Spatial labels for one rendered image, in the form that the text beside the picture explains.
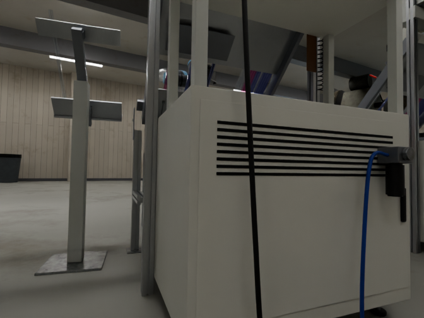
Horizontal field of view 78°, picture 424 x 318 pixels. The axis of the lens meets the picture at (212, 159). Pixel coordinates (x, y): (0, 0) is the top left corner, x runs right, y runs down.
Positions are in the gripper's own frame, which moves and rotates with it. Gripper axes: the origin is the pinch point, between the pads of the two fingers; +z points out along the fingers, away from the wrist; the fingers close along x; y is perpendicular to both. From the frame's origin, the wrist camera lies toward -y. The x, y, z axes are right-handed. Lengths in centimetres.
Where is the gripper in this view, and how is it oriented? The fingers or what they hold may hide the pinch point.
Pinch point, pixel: (207, 82)
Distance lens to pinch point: 145.5
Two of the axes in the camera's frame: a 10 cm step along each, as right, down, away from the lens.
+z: 3.0, 5.1, -8.1
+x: 9.3, 0.3, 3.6
